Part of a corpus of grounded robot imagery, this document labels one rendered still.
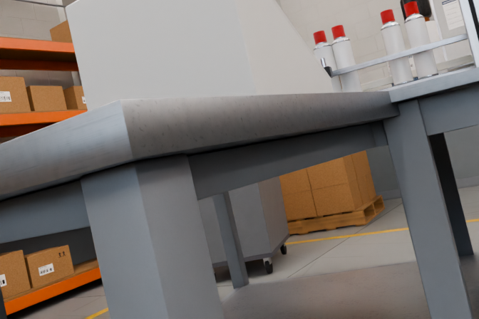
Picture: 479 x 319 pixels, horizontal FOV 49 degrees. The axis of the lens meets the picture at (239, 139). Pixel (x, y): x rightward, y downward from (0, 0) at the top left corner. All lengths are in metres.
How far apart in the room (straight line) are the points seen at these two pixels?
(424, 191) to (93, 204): 0.58
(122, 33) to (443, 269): 0.60
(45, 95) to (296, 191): 2.44
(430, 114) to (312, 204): 4.14
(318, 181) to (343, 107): 4.27
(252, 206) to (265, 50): 2.94
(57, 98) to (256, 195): 2.35
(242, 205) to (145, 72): 2.89
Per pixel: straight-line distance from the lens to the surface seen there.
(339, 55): 1.50
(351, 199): 4.85
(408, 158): 0.87
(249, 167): 0.54
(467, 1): 1.34
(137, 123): 0.35
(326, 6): 6.50
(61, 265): 4.84
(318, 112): 0.59
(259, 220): 3.60
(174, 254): 0.39
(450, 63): 1.52
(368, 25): 6.28
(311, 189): 4.96
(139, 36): 0.76
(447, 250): 0.89
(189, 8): 0.71
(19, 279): 4.63
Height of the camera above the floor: 0.77
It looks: 3 degrees up
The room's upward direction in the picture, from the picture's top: 13 degrees counter-clockwise
